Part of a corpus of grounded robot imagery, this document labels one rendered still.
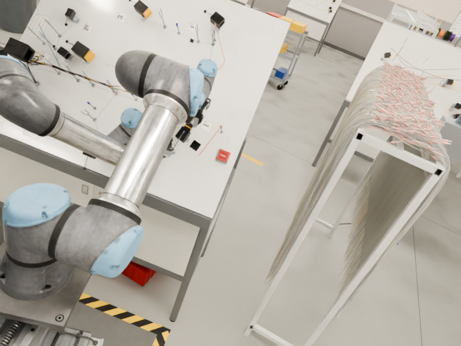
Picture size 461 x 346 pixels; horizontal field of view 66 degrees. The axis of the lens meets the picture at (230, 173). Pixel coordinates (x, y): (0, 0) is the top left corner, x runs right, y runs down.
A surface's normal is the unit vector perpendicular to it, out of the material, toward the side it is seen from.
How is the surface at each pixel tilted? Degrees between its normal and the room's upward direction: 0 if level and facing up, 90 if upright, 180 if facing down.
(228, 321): 0
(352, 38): 90
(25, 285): 72
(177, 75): 36
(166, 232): 90
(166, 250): 90
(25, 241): 90
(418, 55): 50
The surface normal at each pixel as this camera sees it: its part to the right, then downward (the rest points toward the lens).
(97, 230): 0.14, -0.39
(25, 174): -0.23, 0.48
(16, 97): 0.32, -0.05
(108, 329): 0.29, -0.80
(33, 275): 0.33, 0.33
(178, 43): 0.01, -0.14
